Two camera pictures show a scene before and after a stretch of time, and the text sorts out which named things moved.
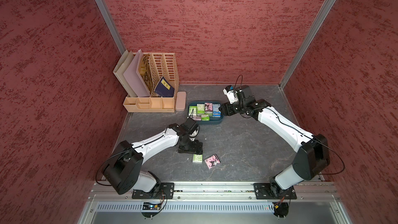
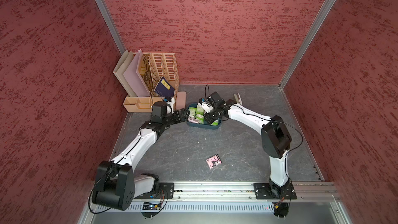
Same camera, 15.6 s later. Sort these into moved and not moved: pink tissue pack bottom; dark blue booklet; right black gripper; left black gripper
Moved: left black gripper; right black gripper
Not moved: pink tissue pack bottom; dark blue booklet
